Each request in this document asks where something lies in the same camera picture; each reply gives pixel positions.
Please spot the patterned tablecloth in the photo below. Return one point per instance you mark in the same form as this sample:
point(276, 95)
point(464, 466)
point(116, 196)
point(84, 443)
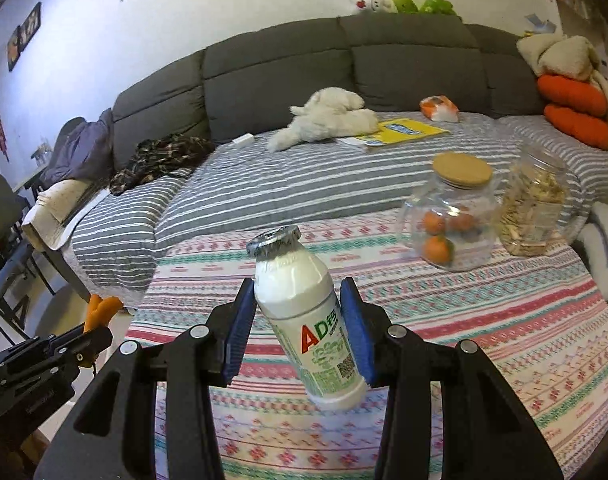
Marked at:
point(541, 320)

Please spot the beige fleece blanket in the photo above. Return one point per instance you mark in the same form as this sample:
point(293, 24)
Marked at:
point(572, 57)

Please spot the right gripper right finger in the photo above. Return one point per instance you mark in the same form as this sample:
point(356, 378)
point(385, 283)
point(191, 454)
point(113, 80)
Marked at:
point(487, 431)

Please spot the cream quilted blanket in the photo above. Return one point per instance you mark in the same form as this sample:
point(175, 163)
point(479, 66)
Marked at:
point(57, 211)

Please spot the yellow book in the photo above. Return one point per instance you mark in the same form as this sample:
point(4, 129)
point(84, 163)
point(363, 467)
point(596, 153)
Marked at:
point(392, 133)

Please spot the lower orange cushion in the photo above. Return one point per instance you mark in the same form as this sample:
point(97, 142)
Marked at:
point(587, 129)

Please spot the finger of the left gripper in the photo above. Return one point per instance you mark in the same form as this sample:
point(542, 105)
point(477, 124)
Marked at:
point(82, 347)

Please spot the orange white snack bag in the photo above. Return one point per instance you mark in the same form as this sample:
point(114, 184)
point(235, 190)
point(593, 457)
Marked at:
point(439, 109)

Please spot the purple grey jacket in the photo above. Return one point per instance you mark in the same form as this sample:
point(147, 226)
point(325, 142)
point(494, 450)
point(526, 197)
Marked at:
point(83, 151)

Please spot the upper orange cushion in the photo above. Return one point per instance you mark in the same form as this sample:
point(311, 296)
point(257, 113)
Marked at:
point(578, 95)

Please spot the glass jar of snacks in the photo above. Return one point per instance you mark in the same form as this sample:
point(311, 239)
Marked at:
point(533, 201)

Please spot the dark grey sofa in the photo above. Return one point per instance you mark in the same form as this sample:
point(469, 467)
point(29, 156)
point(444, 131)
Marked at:
point(247, 83)

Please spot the white yogurt drink bottle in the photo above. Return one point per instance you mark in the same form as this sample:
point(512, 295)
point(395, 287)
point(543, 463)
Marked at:
point(296, 294)

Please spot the dark plaid shirt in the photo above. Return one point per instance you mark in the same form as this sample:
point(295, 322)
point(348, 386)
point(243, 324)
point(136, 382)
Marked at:
point(157, 158)

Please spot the grey chair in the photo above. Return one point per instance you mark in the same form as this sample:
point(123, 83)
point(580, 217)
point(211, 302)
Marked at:
point(17, 259)

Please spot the white power adapter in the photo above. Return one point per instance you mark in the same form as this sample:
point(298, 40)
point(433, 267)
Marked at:
point(241, 141)

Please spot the orange cushion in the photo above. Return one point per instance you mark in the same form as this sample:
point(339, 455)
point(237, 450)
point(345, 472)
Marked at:
point(587, 129)
point(578, 95)

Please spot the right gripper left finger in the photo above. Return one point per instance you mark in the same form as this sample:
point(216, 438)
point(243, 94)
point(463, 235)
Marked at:
point(109, 434)

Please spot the glass jar with cork lid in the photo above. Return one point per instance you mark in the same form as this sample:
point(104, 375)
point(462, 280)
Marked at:
point(448, 221)

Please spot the grey striped sofa cover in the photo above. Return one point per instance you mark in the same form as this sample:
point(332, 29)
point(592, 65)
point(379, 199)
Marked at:
point(114, 249)

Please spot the white red plush toy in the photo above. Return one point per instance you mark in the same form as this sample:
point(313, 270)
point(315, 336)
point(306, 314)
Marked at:
point(370, 6)

